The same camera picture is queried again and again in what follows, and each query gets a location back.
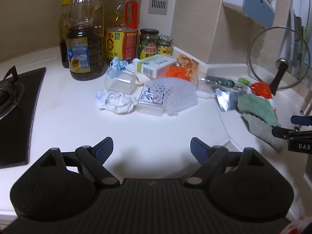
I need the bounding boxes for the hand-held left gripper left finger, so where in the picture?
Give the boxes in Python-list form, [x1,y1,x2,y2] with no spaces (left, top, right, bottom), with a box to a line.
[38,137,120,189]

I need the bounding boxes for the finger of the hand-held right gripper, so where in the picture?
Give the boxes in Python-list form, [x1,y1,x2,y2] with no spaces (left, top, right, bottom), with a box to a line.
[291,116,312,126]
[272,126,312,139]

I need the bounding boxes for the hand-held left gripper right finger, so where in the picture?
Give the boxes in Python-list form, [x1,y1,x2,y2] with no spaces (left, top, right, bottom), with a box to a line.
[184,137,267,189]

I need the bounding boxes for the grey dish cloth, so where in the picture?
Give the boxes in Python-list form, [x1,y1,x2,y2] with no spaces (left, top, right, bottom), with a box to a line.
[241,113,284,152]

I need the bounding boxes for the orange mesh scrubber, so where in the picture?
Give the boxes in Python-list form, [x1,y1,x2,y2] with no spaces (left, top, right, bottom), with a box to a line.
[251,82,273,100]
[166,66,193,82]

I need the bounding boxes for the white tissue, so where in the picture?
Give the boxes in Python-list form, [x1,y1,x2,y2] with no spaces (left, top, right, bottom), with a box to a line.
[96,89,137,114]

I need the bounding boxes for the silver foil pouch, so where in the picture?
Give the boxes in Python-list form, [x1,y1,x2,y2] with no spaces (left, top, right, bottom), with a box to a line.
[215,88,246,113]

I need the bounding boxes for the crushed clear plastic bottle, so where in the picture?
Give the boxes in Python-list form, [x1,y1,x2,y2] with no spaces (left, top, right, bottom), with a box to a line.
[196,71,246,94]

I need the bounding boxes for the blue white wrapper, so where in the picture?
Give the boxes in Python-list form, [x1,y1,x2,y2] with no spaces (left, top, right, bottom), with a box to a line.
[109,57,132,78]

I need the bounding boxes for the steel rack leg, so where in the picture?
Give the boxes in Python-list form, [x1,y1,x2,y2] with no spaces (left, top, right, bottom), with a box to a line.
[299,88,312,116]

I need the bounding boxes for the green dish cloth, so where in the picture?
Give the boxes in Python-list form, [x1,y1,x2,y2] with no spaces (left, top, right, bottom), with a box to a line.
[237,94,281,128]

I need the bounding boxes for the glass pot lid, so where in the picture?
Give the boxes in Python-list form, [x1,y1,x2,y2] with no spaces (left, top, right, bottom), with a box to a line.
[249,26,310,96]

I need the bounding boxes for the clear bubble wrap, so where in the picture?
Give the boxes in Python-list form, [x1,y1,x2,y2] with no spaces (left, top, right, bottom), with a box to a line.
[146,77,198,116]

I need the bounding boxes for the clear plastic labelled box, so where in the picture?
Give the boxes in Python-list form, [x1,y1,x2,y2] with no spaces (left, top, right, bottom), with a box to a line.
[136,83,167,116]

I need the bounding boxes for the clear plastic cup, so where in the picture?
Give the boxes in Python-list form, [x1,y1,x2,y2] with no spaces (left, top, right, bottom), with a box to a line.
[105,72,136,95]

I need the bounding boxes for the white squeeze tube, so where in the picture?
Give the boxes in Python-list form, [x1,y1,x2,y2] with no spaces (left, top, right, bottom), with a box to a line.
[127,58,153,86]

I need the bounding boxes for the steel utensil rack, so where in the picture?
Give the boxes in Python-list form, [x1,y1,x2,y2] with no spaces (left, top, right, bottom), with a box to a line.
[280,6,312,75]

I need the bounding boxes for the red and white cloth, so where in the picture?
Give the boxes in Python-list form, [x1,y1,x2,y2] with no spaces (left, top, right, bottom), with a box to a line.
[280,214,312,234]

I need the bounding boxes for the black glass gas cooktop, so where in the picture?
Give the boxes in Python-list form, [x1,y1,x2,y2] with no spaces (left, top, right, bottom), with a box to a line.
[0,66,47,169]

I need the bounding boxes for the orange snack wrapper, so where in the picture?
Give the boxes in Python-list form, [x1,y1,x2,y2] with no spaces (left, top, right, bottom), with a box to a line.
[176,54,199,78]

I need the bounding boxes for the white green medicine box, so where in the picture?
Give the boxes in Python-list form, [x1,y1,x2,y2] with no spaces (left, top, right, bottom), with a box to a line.
[135,54,178,79]

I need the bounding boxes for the slim yellow-capped oil bottle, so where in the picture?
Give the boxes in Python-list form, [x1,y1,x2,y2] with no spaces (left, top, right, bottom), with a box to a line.
[59,0,72,69]

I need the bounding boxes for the small checkered-lid jar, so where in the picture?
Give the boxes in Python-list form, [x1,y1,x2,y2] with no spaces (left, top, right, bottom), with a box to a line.
[157,35,174,56]

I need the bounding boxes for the large blue-label oil bottle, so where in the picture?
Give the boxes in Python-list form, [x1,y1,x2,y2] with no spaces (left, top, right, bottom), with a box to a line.
[64,0,106,81]

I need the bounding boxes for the large green-label pickle jar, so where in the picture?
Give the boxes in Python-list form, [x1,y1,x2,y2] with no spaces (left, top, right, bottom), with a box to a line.
[139,28,159,59]

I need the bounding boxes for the black burner grate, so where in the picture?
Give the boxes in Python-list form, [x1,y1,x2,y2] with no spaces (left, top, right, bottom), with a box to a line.
[0,66,26,120]

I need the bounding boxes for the red-handled yellow-label bottle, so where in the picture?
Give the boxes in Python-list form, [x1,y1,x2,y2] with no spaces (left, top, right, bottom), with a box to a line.
[105,0,139,60]

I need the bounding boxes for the white blue wall dispenser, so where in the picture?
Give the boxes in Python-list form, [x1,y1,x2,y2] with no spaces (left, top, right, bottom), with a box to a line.
[222,0,281,28]

